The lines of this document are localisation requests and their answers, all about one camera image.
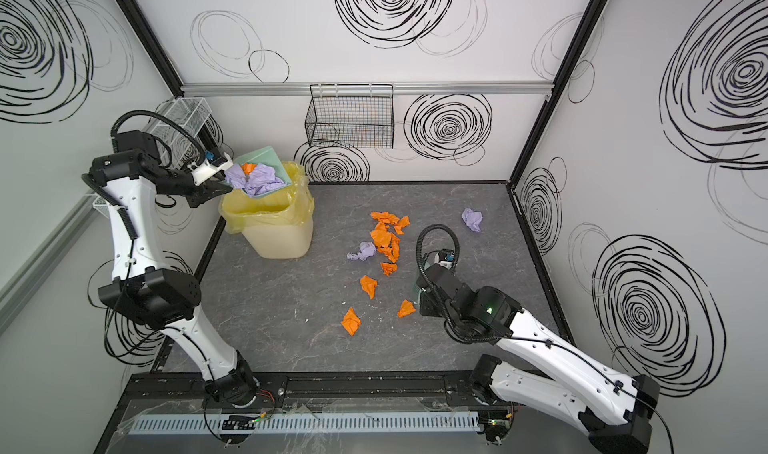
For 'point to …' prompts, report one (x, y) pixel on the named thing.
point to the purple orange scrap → (248, 168)
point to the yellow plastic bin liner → (291, 203)
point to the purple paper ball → (472, 219)
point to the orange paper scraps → (386, 220)
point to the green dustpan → (267, 156)
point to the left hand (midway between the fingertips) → (223, 181)
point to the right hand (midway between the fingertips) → (419, 299)
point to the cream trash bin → (282, 241)
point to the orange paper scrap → (389, 245)
